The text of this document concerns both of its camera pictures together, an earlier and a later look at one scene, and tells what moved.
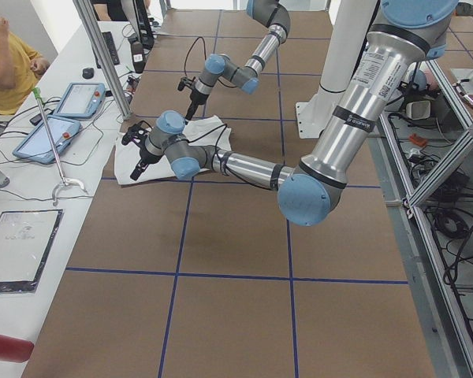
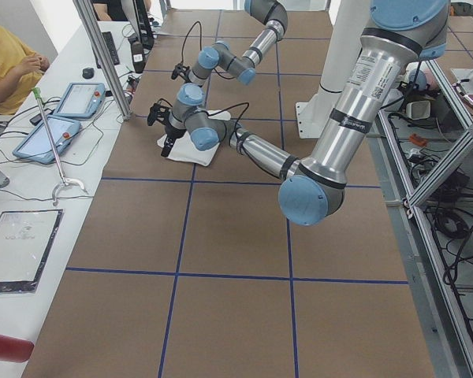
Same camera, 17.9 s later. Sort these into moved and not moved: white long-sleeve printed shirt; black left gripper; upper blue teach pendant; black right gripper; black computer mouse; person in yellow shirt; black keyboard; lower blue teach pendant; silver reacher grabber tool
Moved: black left gripper; white long-sleeve printed shirt; black right gripper
Not moved: silver reacher grabber tool; black computer mouse; lower blue teach pendant; black keyboard; upper blue teach pendant; person in yellow shirt
